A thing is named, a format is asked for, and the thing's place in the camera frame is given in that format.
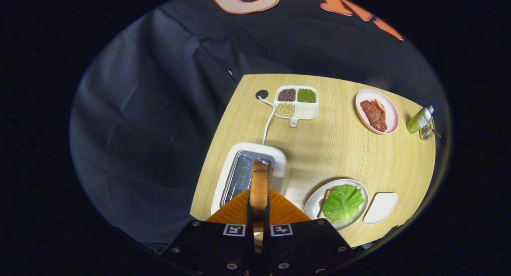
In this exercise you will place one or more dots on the toasted bread slice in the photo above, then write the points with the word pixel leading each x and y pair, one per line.
pixel 259 188

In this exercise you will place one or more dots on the white oval dish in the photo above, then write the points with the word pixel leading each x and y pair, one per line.
pixel 379 208

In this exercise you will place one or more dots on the square white bread slice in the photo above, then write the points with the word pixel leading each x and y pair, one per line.
pixel 325 198

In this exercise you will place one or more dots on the pink plate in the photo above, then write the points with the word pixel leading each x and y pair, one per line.
pixel 390 114

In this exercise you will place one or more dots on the white toaster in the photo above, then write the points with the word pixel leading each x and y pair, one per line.
pixel 279 164

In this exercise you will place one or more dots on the green lettuce leaf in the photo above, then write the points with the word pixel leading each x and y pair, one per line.
pixel 343 204

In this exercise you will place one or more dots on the white round plate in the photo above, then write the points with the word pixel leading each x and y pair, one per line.
pixel 313 204

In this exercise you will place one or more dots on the brown meat piece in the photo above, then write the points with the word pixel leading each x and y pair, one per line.
pixel 373 114

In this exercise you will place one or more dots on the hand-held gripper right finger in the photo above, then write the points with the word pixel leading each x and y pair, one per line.
pixel 266 228

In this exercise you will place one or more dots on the pile of yellow soybeans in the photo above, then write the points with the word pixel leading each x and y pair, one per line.
pixel 285 109

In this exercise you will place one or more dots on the green label metal bottle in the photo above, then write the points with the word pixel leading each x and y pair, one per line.
pixel 417 122

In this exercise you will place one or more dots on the pink sausage slice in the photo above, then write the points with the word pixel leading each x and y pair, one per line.
pixel 379 105

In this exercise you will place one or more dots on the pile of green beans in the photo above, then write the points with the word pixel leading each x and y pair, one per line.
pixel 306 95

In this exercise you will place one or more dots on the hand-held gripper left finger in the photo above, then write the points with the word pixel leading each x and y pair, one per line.
pixel 250 228

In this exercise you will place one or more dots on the pile of dark red beans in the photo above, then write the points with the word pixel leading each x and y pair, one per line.
pixel 286 94

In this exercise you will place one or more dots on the white divided dish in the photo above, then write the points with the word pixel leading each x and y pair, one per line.
pixel 307 111

